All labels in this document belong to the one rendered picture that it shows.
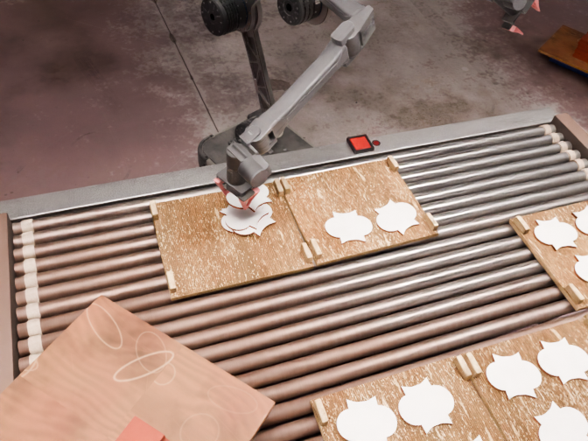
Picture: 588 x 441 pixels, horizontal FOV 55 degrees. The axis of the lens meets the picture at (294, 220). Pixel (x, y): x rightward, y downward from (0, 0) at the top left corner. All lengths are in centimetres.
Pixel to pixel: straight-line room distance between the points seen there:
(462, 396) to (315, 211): 68
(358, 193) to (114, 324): 87
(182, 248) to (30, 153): 193
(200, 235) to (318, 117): 206
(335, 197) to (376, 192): 14
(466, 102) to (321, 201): 239
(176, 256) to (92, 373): 44
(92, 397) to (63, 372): 9
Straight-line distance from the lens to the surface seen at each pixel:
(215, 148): 296
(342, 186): 184
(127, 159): 328
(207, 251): 163
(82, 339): 140
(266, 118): 149
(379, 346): 153
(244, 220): 167
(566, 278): 186
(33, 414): 134
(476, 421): 150
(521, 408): 156
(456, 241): 181
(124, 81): 385
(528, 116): 242
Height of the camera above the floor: 223
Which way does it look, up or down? 49 degrees down
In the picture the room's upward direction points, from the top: 8 degrees clockwise
